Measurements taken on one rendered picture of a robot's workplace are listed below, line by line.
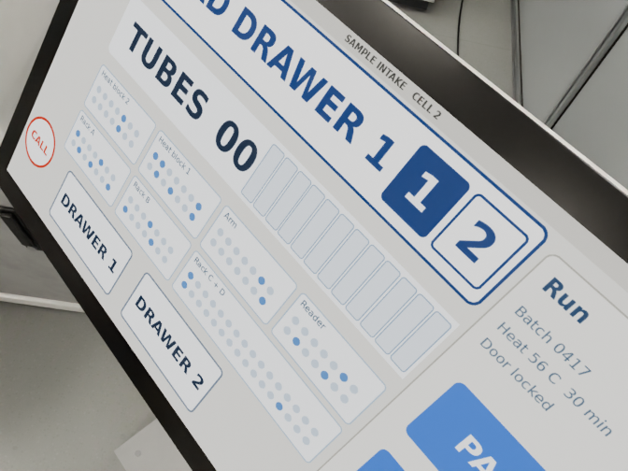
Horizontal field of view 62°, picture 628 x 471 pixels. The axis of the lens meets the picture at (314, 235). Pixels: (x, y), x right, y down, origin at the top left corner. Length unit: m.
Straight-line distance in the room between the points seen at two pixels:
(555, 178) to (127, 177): 0.28
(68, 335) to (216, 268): 1.20
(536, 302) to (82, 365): 1.32
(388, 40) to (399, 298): 0.13
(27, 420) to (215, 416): 1.14
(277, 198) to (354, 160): 0.05
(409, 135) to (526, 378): 0.13
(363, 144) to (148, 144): 0.16
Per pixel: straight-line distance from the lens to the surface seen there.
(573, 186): 0.25
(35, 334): 1.55
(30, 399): 1.50
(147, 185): 0.38
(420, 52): 0.27
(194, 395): 0.38
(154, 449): 1.36
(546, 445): 0.28
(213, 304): 0.34
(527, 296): 0.26
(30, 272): 1.32
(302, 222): 0.30
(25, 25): 0.89
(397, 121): 0.27
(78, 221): 0.44
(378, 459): 0.31
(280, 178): 0.30
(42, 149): 0.48
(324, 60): 0.30
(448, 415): 0.28
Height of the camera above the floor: 1.36
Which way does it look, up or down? 59 degrees down
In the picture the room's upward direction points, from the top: 12 degrees clockwise
